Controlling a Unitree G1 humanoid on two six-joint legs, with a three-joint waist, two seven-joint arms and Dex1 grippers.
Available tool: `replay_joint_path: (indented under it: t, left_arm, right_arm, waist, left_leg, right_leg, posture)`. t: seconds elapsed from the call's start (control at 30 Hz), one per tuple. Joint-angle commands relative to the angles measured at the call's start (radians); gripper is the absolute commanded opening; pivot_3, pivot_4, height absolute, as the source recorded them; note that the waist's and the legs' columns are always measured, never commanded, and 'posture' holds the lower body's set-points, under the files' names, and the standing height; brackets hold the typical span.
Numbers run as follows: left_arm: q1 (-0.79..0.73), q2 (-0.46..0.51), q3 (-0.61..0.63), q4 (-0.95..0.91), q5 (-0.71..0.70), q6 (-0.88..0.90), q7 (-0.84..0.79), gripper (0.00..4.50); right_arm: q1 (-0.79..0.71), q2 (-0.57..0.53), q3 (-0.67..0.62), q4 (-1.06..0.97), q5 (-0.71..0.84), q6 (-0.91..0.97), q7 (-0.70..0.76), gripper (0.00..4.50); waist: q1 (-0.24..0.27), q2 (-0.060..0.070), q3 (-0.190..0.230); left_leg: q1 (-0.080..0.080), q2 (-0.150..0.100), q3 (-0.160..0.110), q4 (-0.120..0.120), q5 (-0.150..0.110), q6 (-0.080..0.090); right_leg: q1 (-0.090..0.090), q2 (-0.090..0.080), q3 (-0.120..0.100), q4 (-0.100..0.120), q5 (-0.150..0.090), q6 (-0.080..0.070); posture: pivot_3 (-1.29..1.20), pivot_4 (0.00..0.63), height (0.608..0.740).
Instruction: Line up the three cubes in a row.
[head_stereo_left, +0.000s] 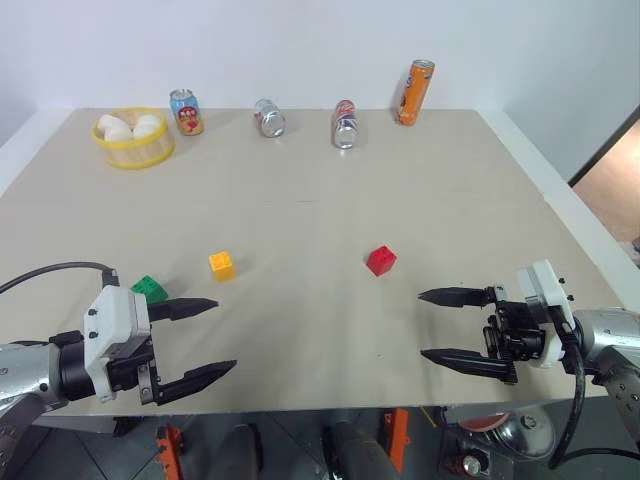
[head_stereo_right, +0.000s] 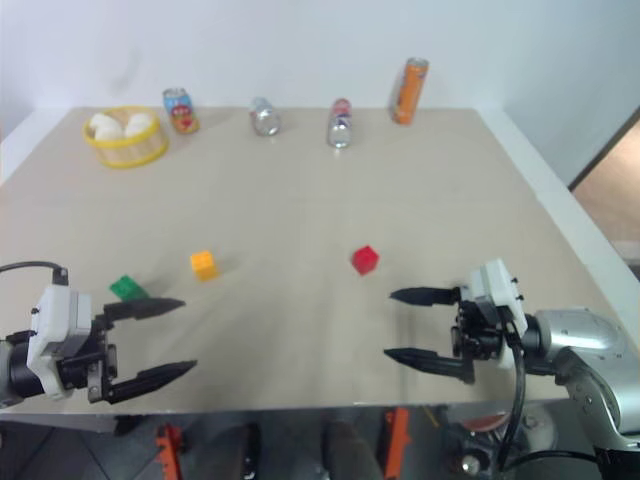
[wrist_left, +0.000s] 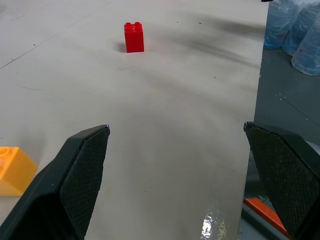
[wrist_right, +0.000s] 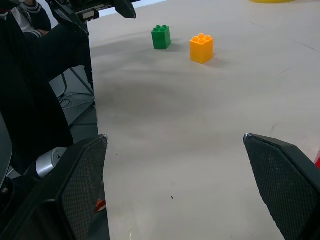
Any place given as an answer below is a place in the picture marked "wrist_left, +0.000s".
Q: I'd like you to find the orange metal bar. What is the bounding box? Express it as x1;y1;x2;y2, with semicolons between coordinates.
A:
243;197;293;240

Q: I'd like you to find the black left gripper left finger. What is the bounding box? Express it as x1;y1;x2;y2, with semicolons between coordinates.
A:
0;124;111;240

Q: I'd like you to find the yellow toy brick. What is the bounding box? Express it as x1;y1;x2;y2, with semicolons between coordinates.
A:
0;146;38;197

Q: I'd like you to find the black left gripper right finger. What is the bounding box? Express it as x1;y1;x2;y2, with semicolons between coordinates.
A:
243;121;320;240

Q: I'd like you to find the red toy brick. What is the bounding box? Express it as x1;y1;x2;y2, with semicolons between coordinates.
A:
123;21;145;54

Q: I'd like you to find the blue plastic-wrapped water jug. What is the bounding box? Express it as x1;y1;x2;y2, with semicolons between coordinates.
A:
263;0;300;50
281;0;320;56
291;21;320;77

